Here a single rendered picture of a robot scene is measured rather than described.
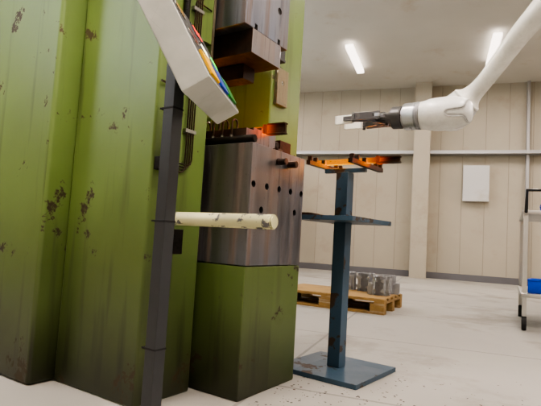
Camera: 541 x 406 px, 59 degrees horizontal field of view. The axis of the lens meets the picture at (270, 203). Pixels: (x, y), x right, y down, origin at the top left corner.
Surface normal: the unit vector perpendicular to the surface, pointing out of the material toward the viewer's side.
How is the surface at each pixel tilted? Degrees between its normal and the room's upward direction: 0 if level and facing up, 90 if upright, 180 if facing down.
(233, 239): 90
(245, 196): 90
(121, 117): 90
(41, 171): 90
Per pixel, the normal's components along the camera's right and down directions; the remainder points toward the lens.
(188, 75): -0.15, -0.08
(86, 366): -0.55, -0.09
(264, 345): 0.83, 0.01
